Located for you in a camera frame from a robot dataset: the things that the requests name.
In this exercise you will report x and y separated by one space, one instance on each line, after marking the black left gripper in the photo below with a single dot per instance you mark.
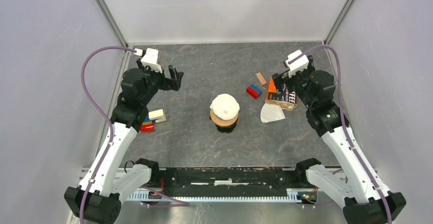
174 83

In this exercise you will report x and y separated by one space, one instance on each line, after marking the white wooden block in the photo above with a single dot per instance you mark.
157 116

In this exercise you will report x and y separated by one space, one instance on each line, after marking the white paper coffee filter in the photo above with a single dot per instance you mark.
225 106

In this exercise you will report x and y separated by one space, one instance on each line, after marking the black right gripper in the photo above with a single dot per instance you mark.
283 78

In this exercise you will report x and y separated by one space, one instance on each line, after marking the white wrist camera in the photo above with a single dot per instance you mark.
150 59
295 62

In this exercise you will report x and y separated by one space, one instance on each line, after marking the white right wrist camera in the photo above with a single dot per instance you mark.
295 62

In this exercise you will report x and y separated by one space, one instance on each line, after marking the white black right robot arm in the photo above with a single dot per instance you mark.
364 197

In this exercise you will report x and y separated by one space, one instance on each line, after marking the orange black coffee filter box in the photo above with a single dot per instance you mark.
286 96

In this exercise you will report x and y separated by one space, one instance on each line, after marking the round wooden dripper stand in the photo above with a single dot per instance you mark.
221 122

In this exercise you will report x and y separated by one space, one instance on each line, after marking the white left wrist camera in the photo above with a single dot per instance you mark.
150 59

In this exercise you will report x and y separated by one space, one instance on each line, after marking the paper coffee filters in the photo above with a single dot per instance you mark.
283 105

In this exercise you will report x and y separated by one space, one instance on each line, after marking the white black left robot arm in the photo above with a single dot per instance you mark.
99 195

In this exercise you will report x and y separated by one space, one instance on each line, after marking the blue lego brick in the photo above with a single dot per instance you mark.
256 89

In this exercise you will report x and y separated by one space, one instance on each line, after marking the dark green glass dripper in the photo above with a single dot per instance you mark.
226 130

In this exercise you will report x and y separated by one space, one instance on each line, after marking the loose white paper filter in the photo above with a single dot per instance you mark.
271 113

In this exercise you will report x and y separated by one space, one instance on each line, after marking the red lego brick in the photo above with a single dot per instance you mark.
253 93

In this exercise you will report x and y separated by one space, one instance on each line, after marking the colourful toy block stack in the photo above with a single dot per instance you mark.
148 125

